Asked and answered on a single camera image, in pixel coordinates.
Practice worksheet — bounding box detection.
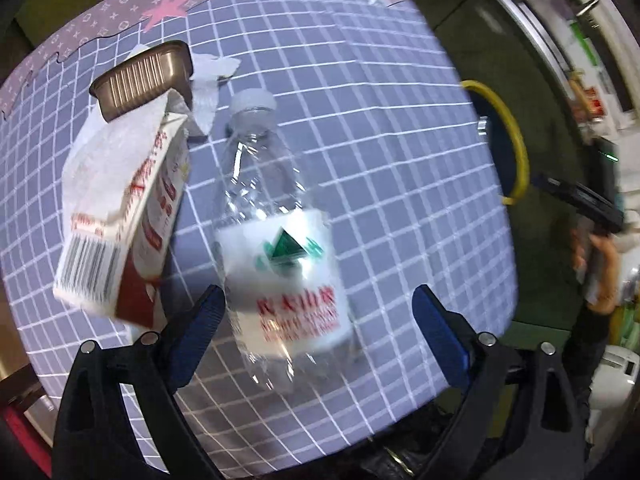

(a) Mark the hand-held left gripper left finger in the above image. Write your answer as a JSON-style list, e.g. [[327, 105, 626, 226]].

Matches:
[[57, 284, 226, 480]]

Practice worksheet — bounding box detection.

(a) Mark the white tissue paper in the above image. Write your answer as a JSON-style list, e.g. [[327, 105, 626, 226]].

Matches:
[[62, 44, 242, 228]]

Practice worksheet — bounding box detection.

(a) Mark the person's right forearm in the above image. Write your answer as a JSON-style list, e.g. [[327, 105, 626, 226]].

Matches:
[[562, 305, 614, 382]]

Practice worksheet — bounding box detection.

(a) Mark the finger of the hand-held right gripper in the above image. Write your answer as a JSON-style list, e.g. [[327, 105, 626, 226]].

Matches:
[[532, 172, 599, 232]]

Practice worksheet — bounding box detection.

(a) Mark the yellow rimmed bin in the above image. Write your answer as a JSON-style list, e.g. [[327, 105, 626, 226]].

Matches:
[[460, 79, 531, 207]]

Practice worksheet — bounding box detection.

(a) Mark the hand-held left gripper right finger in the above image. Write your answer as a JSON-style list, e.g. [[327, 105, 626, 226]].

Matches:
[[412, 284, 586, 480]]

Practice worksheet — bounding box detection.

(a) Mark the clear plastic water bottle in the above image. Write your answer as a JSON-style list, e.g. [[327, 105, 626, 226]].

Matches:
[[214, 88, 352, 395]]

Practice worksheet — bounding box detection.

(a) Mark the white red milk carton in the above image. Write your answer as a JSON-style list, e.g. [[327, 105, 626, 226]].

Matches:
[[52, 92, 192, 330]]

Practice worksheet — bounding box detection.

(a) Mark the white plastic container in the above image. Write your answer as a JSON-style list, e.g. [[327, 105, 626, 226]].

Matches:
[[590, 345, 640, 461]]

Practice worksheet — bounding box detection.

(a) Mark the dark kitchen countertop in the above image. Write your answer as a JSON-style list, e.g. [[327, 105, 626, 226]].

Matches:
[[457, 0, 640, 171]]

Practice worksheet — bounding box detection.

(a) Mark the brown plastic tray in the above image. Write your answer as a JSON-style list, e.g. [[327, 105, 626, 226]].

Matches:
[[90, 40, 196, 123]]

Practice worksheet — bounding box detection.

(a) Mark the dark base cabinet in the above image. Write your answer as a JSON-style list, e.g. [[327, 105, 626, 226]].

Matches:
[[395, 0, 596, 331]]

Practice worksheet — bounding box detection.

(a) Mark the person's right hand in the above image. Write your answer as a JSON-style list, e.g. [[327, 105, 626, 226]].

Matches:
[[571, 229, 622, 315]]

